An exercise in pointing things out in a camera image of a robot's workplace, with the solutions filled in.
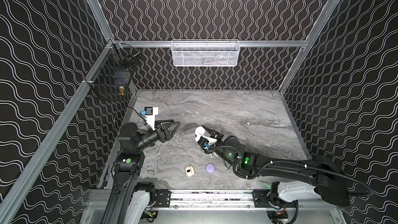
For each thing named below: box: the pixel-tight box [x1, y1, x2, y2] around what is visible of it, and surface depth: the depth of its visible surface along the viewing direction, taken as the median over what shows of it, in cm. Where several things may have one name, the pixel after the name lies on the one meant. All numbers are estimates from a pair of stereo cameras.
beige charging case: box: [185, 165, 195, 177], surface depth 83 cm
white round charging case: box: [194, 126, 206, 136], surface depth 70 cm
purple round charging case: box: [205, 162, 216, 174], surface depth 85 cm
